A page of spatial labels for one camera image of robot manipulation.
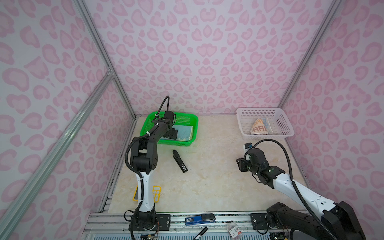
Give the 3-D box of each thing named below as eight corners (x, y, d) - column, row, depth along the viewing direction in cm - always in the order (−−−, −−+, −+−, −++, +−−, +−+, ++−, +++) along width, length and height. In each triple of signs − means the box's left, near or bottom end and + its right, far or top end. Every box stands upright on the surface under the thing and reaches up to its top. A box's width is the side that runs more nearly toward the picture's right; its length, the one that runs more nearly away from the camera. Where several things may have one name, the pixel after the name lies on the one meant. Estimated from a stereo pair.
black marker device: (183, 173, 92) (182, 170, 87) (172, 155, 100) (171, 150, 96) (187, 171, 92) (187, 167, 88) (176, 152, 101) (175, 148, 97)
